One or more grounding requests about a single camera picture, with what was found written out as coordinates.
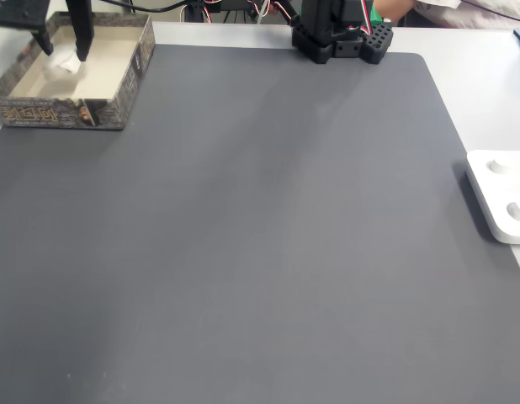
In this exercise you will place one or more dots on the white dimpled plastic tray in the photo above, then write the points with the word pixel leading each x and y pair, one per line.
pixel 500 198

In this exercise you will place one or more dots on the black wrist camera mount plate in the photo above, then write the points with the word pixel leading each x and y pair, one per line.
pixel 16 17

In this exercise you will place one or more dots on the stone-pattern cardboard box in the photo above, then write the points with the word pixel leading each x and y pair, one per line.
pixel 33 115

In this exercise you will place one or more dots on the dark grey table mat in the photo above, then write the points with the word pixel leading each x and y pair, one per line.
pixel 264 231

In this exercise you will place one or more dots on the white block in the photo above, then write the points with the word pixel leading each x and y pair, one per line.
pixel 62 65

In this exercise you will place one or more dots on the person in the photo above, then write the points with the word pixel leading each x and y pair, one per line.
pixel 453 10

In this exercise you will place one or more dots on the green plastic part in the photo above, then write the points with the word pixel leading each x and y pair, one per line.
pixel 375 12

